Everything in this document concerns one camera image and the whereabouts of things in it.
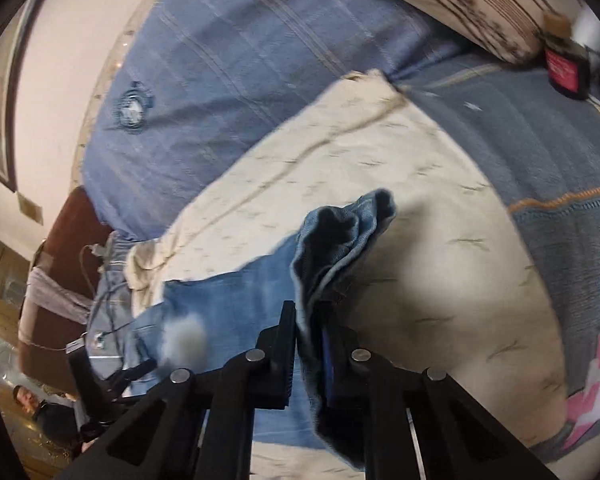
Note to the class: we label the cream patterned blanket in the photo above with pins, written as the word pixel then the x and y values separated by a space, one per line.
pixel 405 160

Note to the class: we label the dark jar with red label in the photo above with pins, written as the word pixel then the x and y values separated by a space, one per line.
pixel 566 72

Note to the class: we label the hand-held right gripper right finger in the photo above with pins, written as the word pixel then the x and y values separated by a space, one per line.
pixel 330 372

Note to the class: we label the cream striped pillow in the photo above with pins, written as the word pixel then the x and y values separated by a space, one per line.
pixel 480 0

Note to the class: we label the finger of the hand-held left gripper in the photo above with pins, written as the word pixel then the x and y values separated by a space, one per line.
pixel 132 374

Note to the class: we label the grey-blue blanket with orange stripe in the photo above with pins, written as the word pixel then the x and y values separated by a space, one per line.
pixel 555 160

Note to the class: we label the small wall plate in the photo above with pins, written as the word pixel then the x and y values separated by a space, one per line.
pixel 30 207

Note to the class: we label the blue plaid blanket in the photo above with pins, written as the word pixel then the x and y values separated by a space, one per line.
pixel 230 60

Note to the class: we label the blue denim pants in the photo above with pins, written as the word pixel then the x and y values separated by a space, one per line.
pixel 230 300

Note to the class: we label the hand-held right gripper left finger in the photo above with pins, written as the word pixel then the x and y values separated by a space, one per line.
pixel 279 360

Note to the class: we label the wooden cabinet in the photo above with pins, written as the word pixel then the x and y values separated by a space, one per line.
pixel 0 285

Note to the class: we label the grey cloth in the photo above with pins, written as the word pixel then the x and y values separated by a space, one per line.
pixel 55 290

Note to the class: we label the framed wall picture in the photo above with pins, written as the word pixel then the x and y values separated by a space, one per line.
pixel 0 90

